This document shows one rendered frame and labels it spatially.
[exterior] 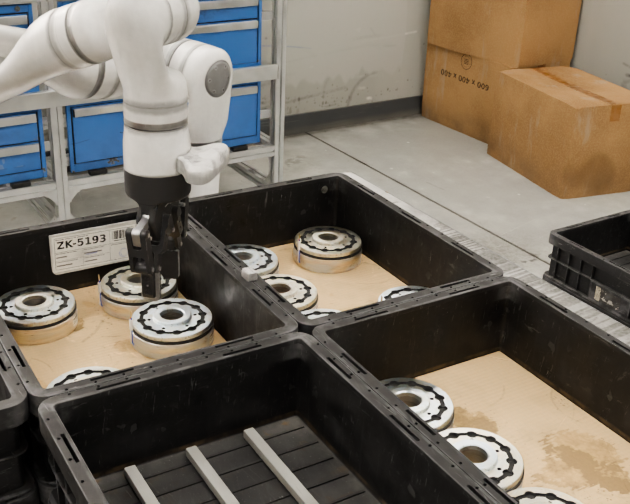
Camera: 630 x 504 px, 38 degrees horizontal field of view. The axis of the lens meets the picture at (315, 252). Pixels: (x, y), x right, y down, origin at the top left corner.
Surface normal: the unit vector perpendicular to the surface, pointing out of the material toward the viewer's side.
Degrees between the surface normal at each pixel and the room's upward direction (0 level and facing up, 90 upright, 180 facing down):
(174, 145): 81
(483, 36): 91
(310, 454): 0
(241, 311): 90
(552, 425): 0
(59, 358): 0
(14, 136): 90
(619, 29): 90
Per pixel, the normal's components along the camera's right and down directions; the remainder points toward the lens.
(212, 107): 0.73, 0.40
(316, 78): 0.54, 0.38
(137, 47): -0.24, 0.65
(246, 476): 0.04, -0.90
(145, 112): -0.14, 0.42
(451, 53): -0.83, 0.18
